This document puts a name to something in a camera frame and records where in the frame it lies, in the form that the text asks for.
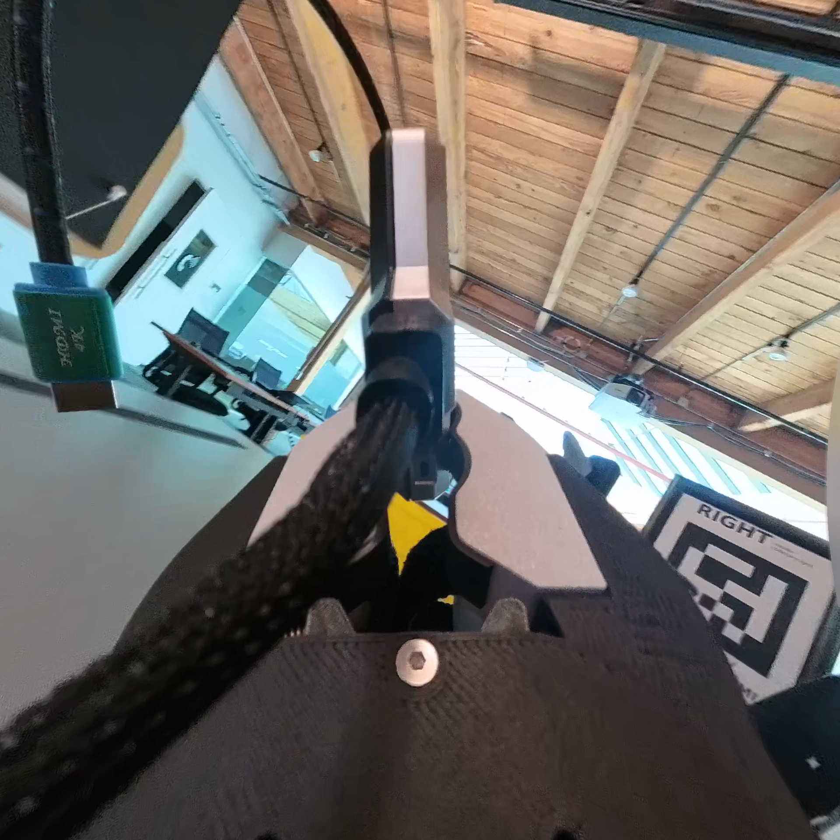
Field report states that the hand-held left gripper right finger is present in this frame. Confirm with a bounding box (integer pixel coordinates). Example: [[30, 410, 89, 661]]
[[446, 390, 609, 601]]

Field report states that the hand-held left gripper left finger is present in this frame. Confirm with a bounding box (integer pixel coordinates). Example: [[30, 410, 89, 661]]
[[248, 413, 362, 549]]

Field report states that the thick black braided cable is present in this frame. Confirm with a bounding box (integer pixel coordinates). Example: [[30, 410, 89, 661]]
[[0, 392, 434, 840]]

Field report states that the black cable tie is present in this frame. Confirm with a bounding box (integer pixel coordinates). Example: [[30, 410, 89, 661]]
[[402, 453, 442, 503]]

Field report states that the hdmi cable with green plug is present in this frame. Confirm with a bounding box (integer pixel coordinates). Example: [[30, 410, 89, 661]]
[[12, 0, 124, 414]]

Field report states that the silver adapter hub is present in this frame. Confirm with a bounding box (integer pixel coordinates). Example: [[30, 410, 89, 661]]
[[360, 126, 458, 431]]

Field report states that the yellow box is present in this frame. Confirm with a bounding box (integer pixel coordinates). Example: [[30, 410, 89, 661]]
[[387, 495, 455, 605]]

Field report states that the red-brown office desk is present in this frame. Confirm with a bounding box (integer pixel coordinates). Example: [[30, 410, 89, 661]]
[[151, 320, 316, 454]]

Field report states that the white ceiling projector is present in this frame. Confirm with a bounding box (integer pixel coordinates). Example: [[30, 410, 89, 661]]
[[588, 375, 657, 421]]

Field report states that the phone icon wall poster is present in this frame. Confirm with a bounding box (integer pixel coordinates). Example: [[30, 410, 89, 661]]
[[164, 230, 217, 288]]

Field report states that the long metal door handle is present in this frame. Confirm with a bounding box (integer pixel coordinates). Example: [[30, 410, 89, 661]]
[[134, 249, 173, 290]]

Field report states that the thin black cable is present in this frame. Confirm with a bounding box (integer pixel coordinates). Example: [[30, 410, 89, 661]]
[[305, 0, 395, 135]]

